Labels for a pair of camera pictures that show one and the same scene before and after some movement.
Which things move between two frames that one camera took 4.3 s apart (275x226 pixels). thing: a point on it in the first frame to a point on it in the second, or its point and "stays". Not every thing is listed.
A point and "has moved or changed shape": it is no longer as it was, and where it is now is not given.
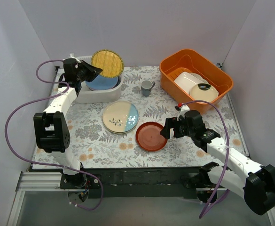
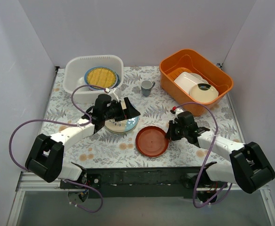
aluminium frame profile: (30, 181) stays
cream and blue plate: (120, 117) stays
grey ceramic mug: (146, 86) stays
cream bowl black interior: (204, 92) stays
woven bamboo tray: (109, 61) to (101, 76)
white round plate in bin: (200, 77) stays
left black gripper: (85, 71) to (123, 109)
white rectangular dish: (186, 80) stays
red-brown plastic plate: (148, 138) has moved or changed shape
